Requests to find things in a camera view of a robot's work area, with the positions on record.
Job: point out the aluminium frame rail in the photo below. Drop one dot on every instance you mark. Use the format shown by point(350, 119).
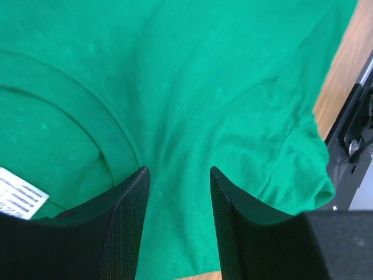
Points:
point(365, 70)

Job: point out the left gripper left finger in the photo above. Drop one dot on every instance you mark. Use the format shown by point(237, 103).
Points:
point(99, 239)

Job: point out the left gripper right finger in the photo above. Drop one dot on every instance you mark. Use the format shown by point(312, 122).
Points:
point(257, 241)

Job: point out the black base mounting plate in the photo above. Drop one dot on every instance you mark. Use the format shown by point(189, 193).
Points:
point(352, 180)

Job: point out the green t-shirt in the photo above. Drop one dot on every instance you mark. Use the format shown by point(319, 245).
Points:
point(93, 90)

